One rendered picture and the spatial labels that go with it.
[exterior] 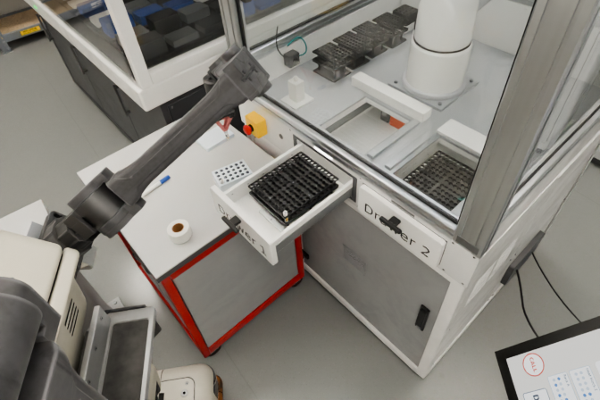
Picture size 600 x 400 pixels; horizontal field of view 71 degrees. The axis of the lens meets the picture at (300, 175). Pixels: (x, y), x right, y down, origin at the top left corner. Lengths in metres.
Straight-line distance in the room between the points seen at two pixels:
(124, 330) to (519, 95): 0.87
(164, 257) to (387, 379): 1.07
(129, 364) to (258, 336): 1.15
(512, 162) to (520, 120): 0.10
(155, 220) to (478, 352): 1.43
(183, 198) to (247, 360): 0.82
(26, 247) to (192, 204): 0.83
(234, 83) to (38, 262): 0.42
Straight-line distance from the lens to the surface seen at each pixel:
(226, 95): 0.78
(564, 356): 0.95
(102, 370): 0.96
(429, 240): 1.18
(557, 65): 0.79
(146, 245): 1.45
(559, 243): 2.54
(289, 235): 1.22
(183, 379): 1.74
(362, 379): 1.96
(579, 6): 0.76
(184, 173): 1.62
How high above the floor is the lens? 1.86
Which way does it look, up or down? 46 degrees down
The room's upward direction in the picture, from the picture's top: 5 degrees counter-clockwise
